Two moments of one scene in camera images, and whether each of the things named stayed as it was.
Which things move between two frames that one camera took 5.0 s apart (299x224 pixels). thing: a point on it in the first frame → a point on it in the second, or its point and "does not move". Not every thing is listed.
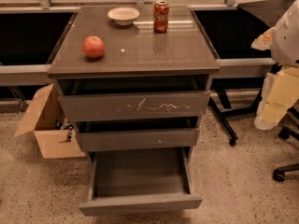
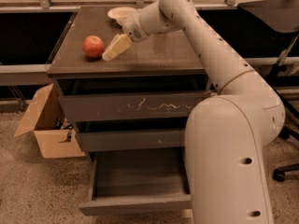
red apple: [93, 47] does not move
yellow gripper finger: [280, 91] → [134, 29]
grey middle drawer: [137, 134] does not move
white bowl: [123, 16] does not move
